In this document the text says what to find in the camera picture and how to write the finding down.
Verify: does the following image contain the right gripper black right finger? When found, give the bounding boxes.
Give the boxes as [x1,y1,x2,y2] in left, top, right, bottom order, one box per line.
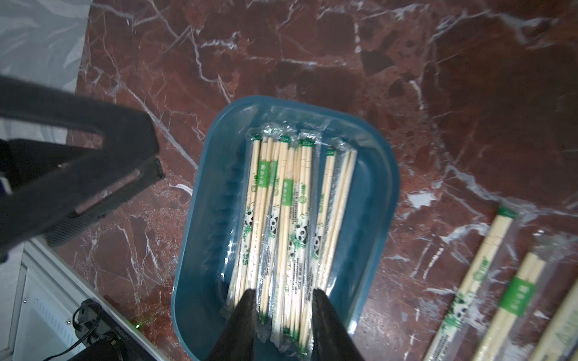
[312,289,364,361]

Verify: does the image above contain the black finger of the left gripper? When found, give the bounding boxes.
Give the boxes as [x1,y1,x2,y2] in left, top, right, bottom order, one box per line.
[1,77,164,261]

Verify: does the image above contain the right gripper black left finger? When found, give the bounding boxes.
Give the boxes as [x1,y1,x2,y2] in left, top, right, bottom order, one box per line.
[205,289,257,361]

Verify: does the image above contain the teal storage box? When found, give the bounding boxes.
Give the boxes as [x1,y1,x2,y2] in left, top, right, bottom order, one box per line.
[171,96,400,360]

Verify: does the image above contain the chopstick pair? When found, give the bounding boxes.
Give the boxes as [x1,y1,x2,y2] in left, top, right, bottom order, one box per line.
[424,205,518,361]
[529,281,577,360]
[473,233,577,360]

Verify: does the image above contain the wrapped chopsticks in box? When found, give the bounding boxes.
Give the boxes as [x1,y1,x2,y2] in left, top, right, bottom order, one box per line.
[226,123,358,360]

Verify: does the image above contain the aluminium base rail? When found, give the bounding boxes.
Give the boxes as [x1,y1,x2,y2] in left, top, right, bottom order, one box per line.
[1,239,165,360]

